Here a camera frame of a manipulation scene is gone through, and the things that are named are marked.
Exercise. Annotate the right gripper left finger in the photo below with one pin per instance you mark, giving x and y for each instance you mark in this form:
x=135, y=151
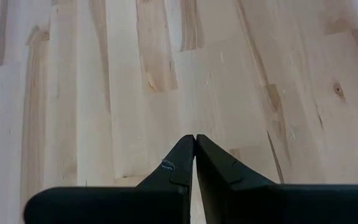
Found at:
x=120, y=205

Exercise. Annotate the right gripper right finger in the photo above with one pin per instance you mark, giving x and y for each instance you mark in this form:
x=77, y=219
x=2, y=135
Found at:
x=275, y=205

